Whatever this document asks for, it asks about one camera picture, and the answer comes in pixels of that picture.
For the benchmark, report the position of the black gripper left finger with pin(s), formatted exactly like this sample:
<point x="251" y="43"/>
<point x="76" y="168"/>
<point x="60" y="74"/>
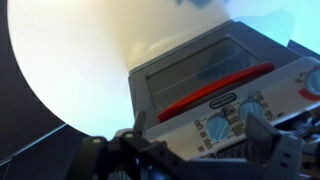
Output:
<point x="100" y="156"/>

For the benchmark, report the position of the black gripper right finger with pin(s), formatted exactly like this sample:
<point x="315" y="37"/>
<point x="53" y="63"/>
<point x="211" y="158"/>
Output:
<point x="265" y="136"/>

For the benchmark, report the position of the blue toy oven knob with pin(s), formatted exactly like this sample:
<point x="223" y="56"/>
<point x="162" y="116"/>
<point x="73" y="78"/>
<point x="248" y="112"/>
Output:
<point x="217" y="128"/>
<point x="250" y="107"/>

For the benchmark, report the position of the blue knob with red arc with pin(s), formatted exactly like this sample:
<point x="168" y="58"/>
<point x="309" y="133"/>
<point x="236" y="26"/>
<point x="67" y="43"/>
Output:
<point x="314" y="81"/>

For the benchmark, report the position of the grey toy oven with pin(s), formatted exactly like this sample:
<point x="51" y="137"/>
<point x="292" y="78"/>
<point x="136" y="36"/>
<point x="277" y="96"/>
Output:
<point x="286" y="83"/>

